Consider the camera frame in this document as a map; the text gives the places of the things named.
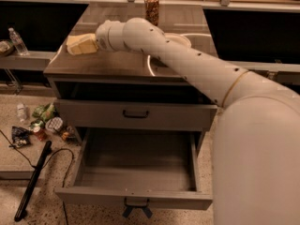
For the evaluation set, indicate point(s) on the white checkered cup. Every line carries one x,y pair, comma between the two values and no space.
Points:
54,125

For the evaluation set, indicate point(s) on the black floor bar left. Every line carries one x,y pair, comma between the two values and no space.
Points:
21,211

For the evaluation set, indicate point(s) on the grey drawer cabinet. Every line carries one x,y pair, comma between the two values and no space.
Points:
117,77

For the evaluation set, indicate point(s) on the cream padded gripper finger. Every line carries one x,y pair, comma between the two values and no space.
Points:
83,45

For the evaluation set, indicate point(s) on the red soda can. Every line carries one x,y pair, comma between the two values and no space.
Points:
39,133

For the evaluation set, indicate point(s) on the small bottle on floor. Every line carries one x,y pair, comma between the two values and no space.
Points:
21,112

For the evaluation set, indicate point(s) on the bowl on left shelf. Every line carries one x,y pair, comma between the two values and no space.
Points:
6,48

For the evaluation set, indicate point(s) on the small brown snack item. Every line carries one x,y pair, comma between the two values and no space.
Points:
68,134

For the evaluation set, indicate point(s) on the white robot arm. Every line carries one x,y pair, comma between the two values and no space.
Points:
256,145

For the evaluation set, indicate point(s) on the clear plastic water bottle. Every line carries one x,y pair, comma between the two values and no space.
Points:
17,42

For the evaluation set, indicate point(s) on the white paper bowl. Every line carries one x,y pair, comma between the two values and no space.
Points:
178,39

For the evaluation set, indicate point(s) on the green snack bag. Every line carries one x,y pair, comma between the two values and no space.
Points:
45,112

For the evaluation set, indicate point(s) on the open lower grey drawer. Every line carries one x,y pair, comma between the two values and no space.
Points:
137,168

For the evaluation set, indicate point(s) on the dark blue chip bag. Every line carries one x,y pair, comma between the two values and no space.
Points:
20,136

